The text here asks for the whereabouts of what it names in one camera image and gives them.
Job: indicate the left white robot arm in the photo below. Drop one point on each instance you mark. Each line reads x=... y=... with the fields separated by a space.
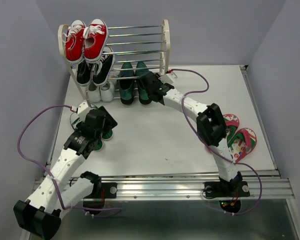
x=42 y=212

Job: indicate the pink patterned flip-flop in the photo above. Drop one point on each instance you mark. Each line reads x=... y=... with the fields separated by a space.
x=242 y=143
x=232 y=124

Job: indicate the aluminium mounting rail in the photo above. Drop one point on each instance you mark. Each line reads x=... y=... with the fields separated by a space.
x=190 y=186

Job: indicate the right white sneaker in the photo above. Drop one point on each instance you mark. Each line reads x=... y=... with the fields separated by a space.
x=107 y=91

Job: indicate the red canvas sneaker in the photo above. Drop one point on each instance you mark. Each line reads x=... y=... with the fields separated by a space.
x=74 y=42
x=95 y=38

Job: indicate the green canvas sneaker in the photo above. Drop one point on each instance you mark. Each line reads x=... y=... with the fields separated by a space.
x=107 y=135
x=75 y=121

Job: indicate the left white sneaker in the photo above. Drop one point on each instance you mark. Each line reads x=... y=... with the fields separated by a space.
x=93 y=93

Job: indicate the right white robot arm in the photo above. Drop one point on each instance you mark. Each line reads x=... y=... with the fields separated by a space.
x=210 y=125

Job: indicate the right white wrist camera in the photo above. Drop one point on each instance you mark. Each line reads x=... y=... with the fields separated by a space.
x=168 y=78

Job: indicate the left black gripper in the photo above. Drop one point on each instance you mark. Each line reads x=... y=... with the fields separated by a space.
x=109 y=123

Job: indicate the teal leather loafer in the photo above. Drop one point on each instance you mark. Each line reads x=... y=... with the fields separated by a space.
x=142 y=69
x=126 y=83

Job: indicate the cream shoe rack chrome bars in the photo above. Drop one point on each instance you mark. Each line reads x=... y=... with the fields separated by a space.
x=150 y=44

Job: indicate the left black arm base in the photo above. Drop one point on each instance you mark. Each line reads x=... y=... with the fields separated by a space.
x=97 y=199

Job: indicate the white sneaker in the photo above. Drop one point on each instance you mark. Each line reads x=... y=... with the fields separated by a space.
x=107 y=91
x=93 y=93

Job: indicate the left green canvas sneaker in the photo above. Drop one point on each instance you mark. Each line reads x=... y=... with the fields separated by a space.
x=75 y=121

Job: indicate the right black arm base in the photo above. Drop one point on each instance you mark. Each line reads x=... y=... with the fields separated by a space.
x=228 y=194

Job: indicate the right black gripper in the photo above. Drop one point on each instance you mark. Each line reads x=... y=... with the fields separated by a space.
x=156 y=76

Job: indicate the left red canvas sneaker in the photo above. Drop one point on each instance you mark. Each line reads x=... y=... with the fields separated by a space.
x=74 y=42

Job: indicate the black canvas sneaker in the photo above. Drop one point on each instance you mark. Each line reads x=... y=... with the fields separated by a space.
x=101 y=70
x=84 y=70

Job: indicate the right green canvas sneaker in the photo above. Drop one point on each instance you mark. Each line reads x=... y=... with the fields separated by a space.
x=107 y=135

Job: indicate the right black canvas sneaker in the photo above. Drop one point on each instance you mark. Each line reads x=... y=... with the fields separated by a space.
x=101 y=70

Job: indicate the left black canvas sneaker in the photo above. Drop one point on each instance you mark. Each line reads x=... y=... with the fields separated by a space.
x=84 y=70

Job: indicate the right red canvas sneaker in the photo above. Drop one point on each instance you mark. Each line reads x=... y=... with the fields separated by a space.
x=95 y=38

